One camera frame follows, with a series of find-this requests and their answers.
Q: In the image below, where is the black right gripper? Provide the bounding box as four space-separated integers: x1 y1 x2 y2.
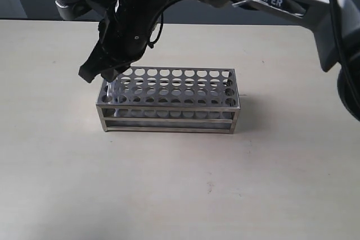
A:
78 0 169 83

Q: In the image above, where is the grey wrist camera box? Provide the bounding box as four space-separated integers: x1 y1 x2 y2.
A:
55 0 116 21

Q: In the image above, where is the stainless steel test tube rack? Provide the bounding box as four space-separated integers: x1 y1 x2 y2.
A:
96 66 241 134

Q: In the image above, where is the blue-capped tube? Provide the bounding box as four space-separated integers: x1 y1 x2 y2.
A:
106 80 118 98

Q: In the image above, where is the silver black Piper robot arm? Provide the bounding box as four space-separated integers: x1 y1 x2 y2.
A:
79 0 359 118

